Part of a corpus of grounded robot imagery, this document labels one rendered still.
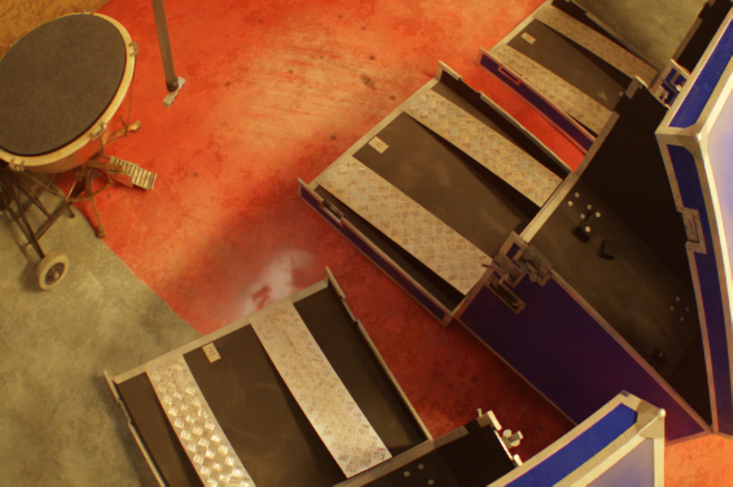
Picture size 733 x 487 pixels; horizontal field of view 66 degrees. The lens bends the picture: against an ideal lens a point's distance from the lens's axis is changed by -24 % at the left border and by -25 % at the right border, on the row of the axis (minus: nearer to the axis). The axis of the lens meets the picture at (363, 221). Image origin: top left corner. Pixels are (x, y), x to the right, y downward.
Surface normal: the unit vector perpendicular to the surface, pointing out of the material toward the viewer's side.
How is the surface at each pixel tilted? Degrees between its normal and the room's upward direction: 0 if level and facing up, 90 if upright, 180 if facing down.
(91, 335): 0
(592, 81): 1
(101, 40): 0
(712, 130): 42
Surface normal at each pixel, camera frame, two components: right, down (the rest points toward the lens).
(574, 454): -0.33, -0.89
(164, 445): 0.07, -0.42
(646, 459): 0.36, 0.18
